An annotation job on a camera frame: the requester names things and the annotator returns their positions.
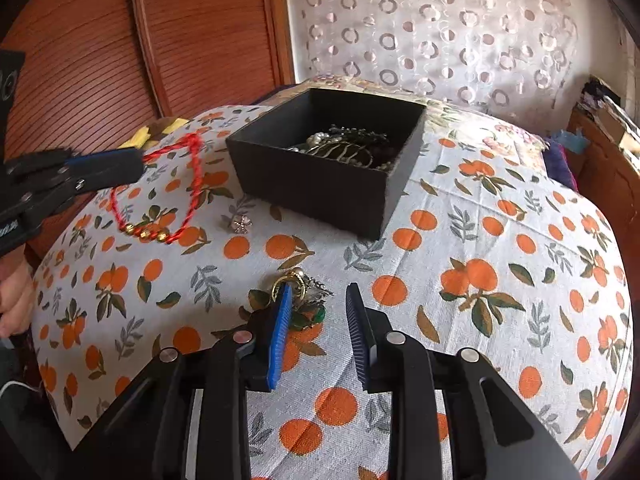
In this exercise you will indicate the silver leaf brooch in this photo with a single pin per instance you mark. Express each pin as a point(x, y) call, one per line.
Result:
point(315, 290)

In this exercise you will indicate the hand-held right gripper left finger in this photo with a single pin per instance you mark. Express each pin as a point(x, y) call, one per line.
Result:
point(280, 335)

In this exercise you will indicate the person's dark clothing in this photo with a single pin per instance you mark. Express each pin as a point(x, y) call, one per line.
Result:
point(30, 425)

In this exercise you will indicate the orange print cloth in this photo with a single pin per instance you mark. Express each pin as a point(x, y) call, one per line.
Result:
point(450, 220)

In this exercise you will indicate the green stone pendant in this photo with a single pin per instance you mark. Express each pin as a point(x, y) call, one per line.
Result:
point(307, 317)

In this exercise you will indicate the silver flower brooch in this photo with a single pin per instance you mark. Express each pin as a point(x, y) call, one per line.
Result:
point(239, 223)

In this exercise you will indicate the silver hair comb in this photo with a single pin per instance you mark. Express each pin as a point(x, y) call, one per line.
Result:
point(340, 155)

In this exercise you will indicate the wooden wardrobe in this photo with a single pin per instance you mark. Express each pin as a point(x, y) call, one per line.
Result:
point(150, 35)

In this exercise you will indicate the gold hoop earring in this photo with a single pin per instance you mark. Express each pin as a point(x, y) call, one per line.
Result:
point(276, 287)

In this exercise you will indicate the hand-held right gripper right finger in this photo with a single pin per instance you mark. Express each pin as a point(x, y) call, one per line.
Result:
point(357, 335)

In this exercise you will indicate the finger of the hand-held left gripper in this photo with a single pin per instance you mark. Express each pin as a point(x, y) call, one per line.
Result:
point(95, 158)
point(110, 175)

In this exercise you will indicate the blue plastic bag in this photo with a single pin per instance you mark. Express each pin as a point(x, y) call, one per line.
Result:
point(570, 140)

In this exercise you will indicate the person's left hand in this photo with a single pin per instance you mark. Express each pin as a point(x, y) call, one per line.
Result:
point(15, 295)

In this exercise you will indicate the purple blanket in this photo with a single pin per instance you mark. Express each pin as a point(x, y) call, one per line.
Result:
point(560, 165)

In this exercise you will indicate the yellow plush toy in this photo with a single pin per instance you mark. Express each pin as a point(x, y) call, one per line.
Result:
point(137, 137)

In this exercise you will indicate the circle pattern sheer curtain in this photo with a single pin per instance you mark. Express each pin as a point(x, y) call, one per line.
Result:
point(430, 25)

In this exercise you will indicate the pile of clothes and papers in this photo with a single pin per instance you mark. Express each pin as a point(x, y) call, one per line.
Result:
point(610, 110)

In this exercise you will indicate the black cardboard box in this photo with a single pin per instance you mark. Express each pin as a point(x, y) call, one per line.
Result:
point(310, 185)

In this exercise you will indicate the long wooden cabinet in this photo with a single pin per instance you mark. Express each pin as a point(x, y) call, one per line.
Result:
point(605, 175)

